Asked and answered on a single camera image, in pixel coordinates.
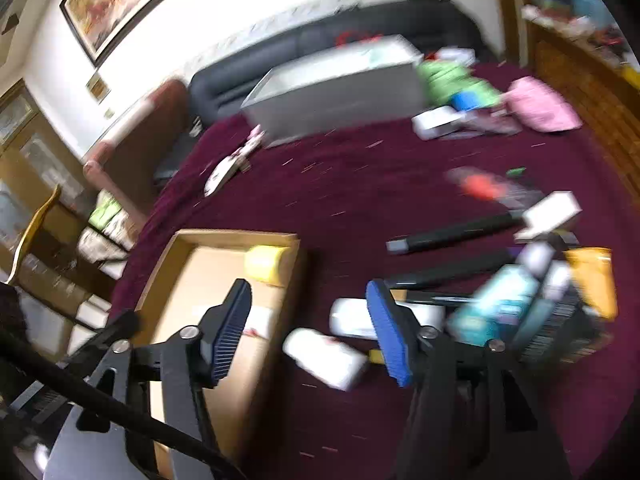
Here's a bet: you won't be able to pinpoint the yellow sponge block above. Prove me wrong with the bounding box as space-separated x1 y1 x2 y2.
244 245 288 287

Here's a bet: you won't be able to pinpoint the black marker grey cap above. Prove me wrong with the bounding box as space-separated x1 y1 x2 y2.
385 210 524 255

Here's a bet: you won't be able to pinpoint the black cable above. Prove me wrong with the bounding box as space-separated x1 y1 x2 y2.
0 326 246 480

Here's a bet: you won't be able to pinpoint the wooden yellow chair back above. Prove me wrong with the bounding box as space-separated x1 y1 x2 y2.
4 184 62 286

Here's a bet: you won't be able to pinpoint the white bottle red label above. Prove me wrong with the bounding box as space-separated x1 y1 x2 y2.
282 328 369 391

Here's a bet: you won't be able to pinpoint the clear tube red contents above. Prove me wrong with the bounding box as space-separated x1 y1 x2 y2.
446 166 544 210

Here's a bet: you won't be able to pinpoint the white small box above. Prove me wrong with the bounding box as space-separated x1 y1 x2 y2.
411 106 471 141

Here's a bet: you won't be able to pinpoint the teal packet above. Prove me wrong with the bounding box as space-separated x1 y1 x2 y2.
446 264 539 347

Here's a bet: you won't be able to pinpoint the grey rectangular gift box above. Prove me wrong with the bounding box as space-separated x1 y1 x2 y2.
241 36 427 148

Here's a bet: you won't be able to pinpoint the green cloth item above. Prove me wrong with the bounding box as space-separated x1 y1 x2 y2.
416 61 502 107

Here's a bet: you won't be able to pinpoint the white bottle green label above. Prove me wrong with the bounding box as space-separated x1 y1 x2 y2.
329 298 446 340

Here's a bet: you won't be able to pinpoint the cardboard tray box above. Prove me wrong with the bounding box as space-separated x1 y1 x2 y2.
134 230 303 460

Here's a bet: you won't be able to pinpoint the black leather headboard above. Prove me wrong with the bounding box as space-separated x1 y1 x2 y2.
152 0 501 187

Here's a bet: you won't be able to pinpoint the brown padded chair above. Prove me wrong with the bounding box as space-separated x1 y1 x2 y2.
82 78 189 229

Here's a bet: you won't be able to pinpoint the pink cloth pouch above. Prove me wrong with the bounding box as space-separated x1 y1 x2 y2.
503 76 582 133

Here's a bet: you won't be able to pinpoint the orange yellow packet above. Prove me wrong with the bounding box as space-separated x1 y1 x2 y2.
564 247 618 321

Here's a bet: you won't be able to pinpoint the wooden glass cabinet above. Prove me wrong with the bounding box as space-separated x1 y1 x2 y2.
1 81 98 250

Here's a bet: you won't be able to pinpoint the white patterned key case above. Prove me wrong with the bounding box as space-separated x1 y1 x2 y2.
204 126 265 197

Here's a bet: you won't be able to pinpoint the maroon bed blanket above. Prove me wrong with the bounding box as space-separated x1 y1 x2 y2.
106 62 640 480

